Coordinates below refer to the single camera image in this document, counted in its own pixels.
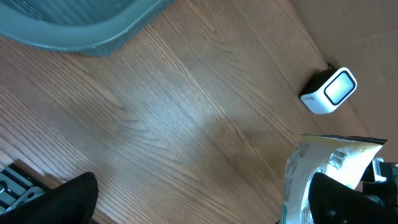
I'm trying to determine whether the gold blue wipes packet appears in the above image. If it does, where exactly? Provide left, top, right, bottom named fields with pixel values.
left=280, top=134, right=386, bottom=223

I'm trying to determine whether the white barcode scanner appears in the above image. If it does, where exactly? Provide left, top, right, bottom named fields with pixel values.
left=299, top=67, right=358, bottom=114

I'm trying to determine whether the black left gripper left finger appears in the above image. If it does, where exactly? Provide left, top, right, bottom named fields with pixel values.
left=1, top=172, right=99, bottom=224

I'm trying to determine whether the grey plastic shopping basket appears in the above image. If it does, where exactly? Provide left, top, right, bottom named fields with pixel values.
left=1, top=0, right=174, bottom=57

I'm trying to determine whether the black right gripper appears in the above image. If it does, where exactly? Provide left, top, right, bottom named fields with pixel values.
left=361, top=157, right=397, bottom=207

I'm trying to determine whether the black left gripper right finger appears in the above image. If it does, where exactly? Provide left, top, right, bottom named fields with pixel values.
left=308, top=172, right=397, bottom=224

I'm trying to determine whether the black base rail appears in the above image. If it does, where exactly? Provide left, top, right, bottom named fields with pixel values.
left=1, top=163, right=49, bottom=215

